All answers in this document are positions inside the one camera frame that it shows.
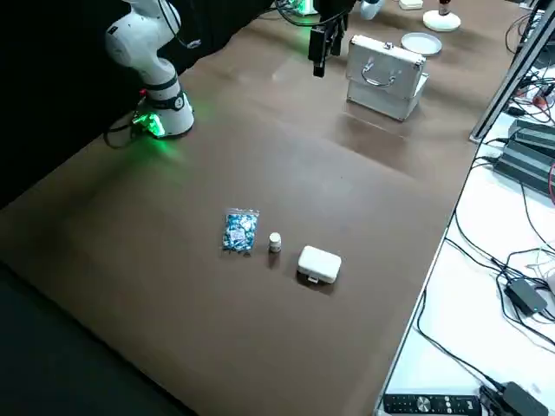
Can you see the white plastic pill box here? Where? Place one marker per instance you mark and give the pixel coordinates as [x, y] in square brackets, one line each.
[411, 4]
[318, 264]

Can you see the black power brick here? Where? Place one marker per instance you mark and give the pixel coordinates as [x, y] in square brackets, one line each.
[526, 167]
[535, 134]

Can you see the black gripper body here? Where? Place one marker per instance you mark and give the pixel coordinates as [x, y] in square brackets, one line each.
[329, 8]

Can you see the white round plate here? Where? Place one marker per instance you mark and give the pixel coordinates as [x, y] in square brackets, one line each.
[442, 24]

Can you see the black remote control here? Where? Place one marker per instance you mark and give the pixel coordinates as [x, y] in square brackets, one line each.
[431, 404]

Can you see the gray round plate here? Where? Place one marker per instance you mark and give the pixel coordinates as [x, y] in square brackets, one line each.
[421, 44]

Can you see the silver aluminium medical kit case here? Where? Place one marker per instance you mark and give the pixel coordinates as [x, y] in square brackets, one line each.
[407, 78]

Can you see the small white-capped bottle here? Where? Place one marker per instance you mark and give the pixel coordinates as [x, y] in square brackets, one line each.
[275, 243]

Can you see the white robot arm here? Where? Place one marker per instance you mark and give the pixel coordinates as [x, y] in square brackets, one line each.
[139, 43]

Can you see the black laptop power adapter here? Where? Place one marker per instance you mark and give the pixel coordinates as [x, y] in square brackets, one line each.
[526, 295]

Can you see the blue capsule bag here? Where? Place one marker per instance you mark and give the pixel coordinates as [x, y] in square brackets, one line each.
[239, 232]

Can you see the aluminium camera post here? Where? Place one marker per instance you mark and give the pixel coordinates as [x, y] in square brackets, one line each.
[503, 86]

